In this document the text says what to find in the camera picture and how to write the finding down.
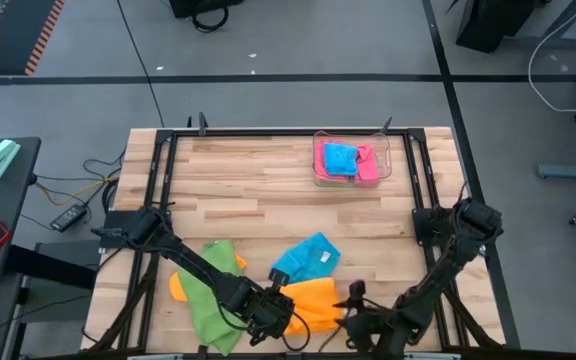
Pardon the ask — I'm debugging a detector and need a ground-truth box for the yellow floor cable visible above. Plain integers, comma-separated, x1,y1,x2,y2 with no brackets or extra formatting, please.
35,174,120,207

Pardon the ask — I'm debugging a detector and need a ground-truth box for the black cabinet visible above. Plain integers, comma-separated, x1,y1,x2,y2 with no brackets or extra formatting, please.
455,0,576,55

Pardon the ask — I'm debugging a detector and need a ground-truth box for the white floor cable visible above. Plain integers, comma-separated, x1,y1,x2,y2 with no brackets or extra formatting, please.
526,0,576,114

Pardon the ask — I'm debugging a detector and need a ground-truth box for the black floor box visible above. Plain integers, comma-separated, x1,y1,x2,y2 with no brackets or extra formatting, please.
167,0,245,20

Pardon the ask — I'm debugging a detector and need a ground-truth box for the orange microfiber towel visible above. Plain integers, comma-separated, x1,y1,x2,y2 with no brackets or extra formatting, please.
280,277,345,336
168,253,248,304

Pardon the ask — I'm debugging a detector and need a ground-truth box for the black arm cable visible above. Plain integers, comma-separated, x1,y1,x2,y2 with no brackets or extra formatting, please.
280,312,313,352
317,324,349,354

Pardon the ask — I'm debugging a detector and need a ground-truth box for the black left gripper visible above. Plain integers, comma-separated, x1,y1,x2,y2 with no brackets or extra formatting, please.
240,268,297,347

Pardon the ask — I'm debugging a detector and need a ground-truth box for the green microfiber towel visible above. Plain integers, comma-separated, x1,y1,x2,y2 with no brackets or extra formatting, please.
177,238,247,357

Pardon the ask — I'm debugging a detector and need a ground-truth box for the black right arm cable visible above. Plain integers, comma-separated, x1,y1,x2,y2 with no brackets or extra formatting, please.
317,324,349,354

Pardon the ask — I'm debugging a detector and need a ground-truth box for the black orange striped floor mat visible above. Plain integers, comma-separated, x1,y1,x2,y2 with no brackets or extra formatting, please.
0,0,67,77

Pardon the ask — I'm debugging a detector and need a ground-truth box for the dark grey desk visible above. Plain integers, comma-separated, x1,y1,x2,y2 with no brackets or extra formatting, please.
0,135,43,284

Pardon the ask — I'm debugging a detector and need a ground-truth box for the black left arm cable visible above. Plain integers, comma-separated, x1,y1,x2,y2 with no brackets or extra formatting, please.
280,312,313,352

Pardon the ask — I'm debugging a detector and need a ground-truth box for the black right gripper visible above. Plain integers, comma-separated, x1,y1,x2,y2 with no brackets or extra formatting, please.
340,279,404,354

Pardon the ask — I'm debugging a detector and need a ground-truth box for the blue microfiber towel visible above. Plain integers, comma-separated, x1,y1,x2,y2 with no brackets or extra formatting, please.
323,142,360,178
270,231,342,285

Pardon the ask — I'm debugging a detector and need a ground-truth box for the black controller box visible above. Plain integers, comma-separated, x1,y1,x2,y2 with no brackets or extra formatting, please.
50,202,89,234

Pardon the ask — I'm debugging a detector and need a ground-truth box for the grey desk foot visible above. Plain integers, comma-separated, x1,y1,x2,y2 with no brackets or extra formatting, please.
536,159,576,180

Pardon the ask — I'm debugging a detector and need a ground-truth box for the clear plastic bin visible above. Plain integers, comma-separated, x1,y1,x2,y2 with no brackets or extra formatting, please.
311,130,394,190

